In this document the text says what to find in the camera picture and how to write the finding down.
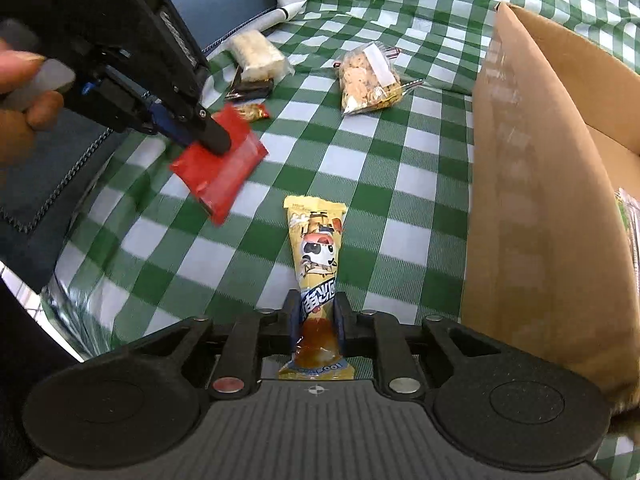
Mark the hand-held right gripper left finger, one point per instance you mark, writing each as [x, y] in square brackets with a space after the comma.
[292, 322]

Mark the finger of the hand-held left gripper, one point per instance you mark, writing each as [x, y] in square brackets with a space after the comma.
[210, 135]

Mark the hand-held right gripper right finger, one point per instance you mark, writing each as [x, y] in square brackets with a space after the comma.
[342, 322]

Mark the plain red foil packet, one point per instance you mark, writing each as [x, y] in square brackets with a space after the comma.
[225, 180]

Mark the small red-edged nut packet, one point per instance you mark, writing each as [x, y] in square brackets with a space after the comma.
[252, 111]

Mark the dark brown cracker packet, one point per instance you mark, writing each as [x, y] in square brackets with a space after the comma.
[252, 89]

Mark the yellow panda snack packet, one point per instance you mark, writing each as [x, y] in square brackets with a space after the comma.
[315, 240]

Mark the cardboard box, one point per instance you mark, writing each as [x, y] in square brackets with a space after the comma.
[525, 210]

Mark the green label nut packet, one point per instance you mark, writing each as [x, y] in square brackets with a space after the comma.
[631, 230]

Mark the person's left hand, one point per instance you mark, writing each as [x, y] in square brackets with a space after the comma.
[12, 130]

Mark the white rice cracker bar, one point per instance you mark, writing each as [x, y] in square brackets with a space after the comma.
[257, 52]

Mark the blue sofa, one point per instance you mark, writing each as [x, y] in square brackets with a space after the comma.
[215, 0]

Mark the green checkered tablecloth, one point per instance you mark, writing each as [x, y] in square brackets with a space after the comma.
[400, 170]

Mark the clear bag of cookies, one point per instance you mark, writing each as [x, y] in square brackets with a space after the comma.
[365, 80]

